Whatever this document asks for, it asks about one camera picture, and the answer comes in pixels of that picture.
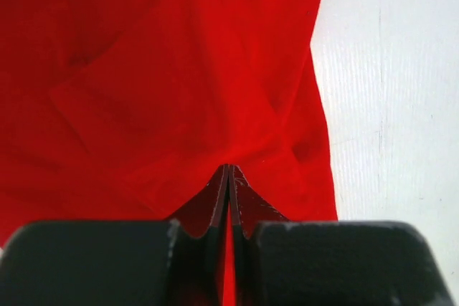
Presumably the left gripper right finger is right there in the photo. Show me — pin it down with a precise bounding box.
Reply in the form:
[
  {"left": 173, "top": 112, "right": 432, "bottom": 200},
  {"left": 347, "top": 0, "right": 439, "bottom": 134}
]
[{"left": 229, "top": 166, "right": 453, "bottom": 305}]

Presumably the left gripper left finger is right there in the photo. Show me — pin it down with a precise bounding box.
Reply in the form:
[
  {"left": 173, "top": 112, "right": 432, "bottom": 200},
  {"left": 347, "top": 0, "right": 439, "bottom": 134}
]
[{"left": 1, "top": 165, "right": 229, "bottom": 305}]

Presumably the red t shirt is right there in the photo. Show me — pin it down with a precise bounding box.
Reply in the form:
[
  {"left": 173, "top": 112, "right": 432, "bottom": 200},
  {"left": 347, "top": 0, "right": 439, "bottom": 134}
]
[{"left": 1, "top": 0, "right": 337, "bottom": 305}]

